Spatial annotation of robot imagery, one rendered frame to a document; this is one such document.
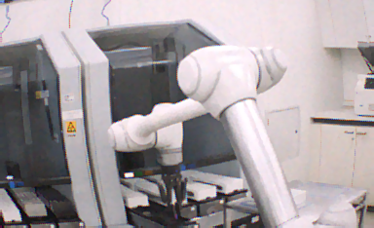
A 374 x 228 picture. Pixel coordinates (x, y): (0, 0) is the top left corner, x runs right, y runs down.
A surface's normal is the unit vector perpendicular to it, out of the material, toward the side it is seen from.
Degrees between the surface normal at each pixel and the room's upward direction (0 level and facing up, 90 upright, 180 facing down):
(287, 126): 90
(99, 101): 90
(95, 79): 90
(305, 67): 90
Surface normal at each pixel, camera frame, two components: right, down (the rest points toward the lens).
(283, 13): 0.55, 0.04
